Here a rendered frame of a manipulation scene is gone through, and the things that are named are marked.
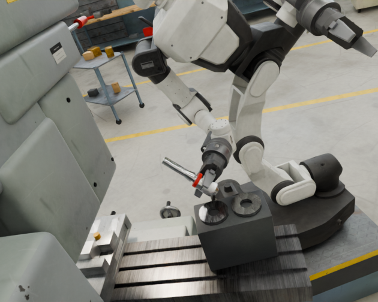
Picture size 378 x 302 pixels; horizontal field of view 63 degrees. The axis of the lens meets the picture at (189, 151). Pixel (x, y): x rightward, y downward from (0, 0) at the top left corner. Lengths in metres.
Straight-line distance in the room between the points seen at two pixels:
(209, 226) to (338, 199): 0.96
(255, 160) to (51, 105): 0.90
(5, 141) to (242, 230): 0.65
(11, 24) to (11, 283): 0.42
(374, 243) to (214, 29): 1.28
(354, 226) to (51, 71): 1.60
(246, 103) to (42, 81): 0.79
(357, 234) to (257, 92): 0.95
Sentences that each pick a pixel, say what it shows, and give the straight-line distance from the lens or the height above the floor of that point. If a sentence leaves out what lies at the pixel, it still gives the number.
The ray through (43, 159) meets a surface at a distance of 0.62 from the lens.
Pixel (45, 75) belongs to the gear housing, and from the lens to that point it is 0.69.
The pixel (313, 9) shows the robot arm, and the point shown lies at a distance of 0.90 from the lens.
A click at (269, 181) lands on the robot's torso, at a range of 1.54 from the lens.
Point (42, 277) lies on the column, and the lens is 0.42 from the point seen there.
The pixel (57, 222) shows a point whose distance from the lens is 0.63.
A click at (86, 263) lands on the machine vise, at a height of 1.05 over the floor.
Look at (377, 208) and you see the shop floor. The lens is 2.52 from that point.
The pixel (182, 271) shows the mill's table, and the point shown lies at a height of 0.94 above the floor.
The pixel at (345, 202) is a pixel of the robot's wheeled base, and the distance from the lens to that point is 1.73.
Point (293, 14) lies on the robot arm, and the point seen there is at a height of 1.57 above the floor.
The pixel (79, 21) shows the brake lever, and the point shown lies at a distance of 0.92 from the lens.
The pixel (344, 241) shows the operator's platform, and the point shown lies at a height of 0.40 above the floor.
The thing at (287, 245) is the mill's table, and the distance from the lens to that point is 1.09.
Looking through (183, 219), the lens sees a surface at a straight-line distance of 1.52.
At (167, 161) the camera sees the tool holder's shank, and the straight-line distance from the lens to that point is 0.90.
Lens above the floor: 1.81
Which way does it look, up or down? 33 degrees down
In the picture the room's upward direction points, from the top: 17 degrees counter-clockwise
